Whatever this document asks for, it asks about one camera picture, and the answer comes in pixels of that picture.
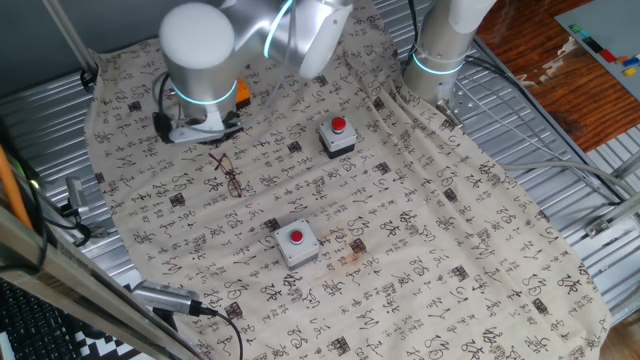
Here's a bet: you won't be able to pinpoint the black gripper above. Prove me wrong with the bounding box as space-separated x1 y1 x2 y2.
221 110 245 139

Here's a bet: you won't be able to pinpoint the dark red framed glasses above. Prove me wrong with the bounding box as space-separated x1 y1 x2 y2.
208 152 245 199

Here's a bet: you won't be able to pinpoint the orange box red button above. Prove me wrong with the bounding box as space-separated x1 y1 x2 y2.
234 77 252 111

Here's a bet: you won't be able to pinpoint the grey box large red button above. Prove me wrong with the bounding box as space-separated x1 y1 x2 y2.
318 115 358 160

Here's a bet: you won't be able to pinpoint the grey box small red button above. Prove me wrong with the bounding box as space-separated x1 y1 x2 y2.
273 218 321 272

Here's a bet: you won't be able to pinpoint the thin metal pole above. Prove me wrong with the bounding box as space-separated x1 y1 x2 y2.
42 0 100 94

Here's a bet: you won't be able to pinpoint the beige calligraphy print cloth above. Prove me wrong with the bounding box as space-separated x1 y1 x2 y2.
83 0 614 360

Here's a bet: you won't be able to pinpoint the orange tube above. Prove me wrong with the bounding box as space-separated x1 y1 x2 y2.
0 144 35 232

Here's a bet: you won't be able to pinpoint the black white marker sheet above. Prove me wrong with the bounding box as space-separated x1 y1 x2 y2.
0 327 156 360

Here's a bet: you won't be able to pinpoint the black keyboard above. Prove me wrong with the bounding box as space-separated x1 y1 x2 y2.
0 278 84 360

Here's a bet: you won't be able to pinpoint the black toy brick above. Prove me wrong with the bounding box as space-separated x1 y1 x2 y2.
581 35 605 55

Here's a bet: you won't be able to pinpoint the grey board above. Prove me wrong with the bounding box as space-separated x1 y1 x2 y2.
553 0 640 101

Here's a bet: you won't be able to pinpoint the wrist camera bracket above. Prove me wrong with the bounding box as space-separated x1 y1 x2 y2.
152 110 237 145

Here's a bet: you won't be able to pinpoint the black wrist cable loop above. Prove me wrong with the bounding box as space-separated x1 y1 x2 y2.
151 69 296 139

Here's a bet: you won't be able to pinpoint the small silver camera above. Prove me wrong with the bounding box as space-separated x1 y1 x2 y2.
65 176 91 217

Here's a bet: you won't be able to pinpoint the camera mount clamp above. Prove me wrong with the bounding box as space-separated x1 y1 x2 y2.
59 202 110 247

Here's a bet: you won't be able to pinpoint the long silver camera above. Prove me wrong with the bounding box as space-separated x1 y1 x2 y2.
130 279 220 318

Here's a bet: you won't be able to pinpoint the black base cable bundle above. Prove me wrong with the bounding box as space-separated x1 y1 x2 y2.
405 0 420 51

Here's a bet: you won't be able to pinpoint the aluminium frame beam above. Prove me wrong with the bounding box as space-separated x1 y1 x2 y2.
0 204 206 360

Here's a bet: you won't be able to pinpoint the black camera cable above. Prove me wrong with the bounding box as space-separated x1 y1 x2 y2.
199 305 245 360

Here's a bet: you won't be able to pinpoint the metal base plate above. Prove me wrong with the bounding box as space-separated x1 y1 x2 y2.
435 79 482 132

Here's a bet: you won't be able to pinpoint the grey cable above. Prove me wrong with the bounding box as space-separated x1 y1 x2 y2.
494 158 640 197

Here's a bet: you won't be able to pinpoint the aluminium profile bracket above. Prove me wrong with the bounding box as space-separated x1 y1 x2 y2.
583 149 640 240

